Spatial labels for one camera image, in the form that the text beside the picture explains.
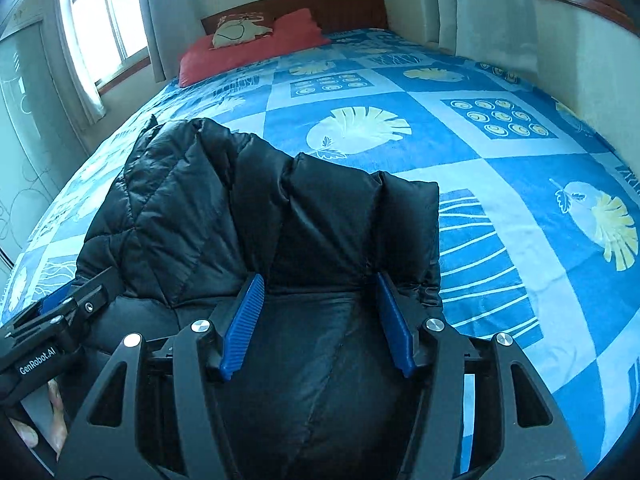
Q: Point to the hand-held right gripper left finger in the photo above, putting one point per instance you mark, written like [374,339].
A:
[245,320]

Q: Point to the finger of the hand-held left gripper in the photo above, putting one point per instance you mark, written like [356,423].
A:
[92,290]

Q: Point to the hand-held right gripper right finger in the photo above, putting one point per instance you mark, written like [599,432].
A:
[395,320]

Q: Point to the black puffer jacket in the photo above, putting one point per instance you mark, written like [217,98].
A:
[200,220]

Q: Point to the person's left hand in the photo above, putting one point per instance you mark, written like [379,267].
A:
[56,420]

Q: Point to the blue leaf printed bedsheet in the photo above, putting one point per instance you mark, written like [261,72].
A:
[500,170]

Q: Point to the white wardrobe with circle pattern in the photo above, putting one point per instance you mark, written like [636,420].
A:
[25,110]

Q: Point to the white curtain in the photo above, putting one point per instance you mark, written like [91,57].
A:
[152,20]
[495,15]
[80,75]

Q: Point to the red pillow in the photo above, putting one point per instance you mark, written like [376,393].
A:
[240,57]

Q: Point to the cream patterned pillow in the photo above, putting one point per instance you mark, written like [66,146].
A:
[240,30]

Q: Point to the brown wooden headboard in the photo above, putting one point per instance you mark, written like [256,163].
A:
[340,5]

